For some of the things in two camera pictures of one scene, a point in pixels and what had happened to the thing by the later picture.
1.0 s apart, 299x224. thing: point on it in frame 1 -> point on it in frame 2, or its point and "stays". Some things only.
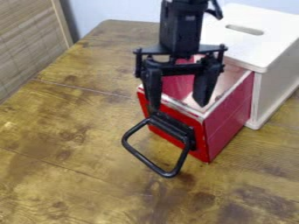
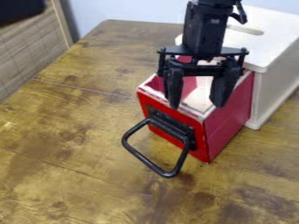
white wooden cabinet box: (259, 35) stays
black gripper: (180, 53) -> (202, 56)
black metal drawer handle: (175, 127) stays
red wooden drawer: (212, 125) stays
